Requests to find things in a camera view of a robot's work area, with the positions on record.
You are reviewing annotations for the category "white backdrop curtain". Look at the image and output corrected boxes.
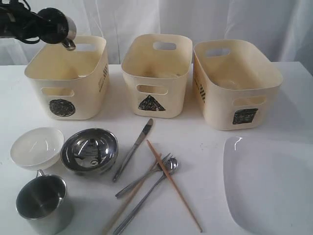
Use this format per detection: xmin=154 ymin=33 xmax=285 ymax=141
xmin=0 ymin=0 xmax=313 ymax=76

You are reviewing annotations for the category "stainless steel bowl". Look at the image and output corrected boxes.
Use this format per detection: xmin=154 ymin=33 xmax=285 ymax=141
xmin=60 ymin=128 xmax=119 ymax=175

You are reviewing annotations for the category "cream bin with circle mark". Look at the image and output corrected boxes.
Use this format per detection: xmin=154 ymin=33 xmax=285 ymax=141
xmin=24 ymin=36 xmax=110 ymax=120

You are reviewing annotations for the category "wooden chopstick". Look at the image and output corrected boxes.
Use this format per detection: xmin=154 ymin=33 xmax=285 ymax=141
xmin=102 ymin=161 xmax=157 ymax=235
xmin=146 ymin=140 xmax=203 ymax=233

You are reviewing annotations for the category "stainless steel mug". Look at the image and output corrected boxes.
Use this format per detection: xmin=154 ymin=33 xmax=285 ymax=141
xmin=16 ymin=169 xmax=74 ymax=235

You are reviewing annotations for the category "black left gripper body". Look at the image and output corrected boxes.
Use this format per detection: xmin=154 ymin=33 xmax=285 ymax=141
xmin=0 ymin=0 xmax=42 ymax=45

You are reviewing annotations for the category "white square plate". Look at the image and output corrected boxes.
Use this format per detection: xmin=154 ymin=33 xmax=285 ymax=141
xmin=223 ymin=137 xmax=313 ymax=235

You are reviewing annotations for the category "steel spoon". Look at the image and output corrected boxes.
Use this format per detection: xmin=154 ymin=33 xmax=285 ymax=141
xmin=113 ymin=157 xmax=179 ymax=235

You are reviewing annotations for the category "cream bin with square mark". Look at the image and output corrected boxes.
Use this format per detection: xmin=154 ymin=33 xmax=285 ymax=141
xmin=192 ymin=40 xmax=283 ymax=130

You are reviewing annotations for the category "steel fork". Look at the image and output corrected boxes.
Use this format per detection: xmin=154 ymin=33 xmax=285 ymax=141
xmin=115 ymin=164 xmax=162 ymax=199

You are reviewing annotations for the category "white ceramic bowl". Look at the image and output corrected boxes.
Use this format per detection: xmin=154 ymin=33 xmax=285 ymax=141
xmin=10 ymin=127 xmax=65 ymax=171

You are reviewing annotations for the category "steel table knife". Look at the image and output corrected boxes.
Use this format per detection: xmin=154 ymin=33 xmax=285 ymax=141
xmin=112 ymin=118 xmax=154 ymax=182

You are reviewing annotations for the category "cream bin with triangle mark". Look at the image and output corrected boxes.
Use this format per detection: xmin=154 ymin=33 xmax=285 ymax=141
xmin=121 ymin=34 xmax=193 ymax=118

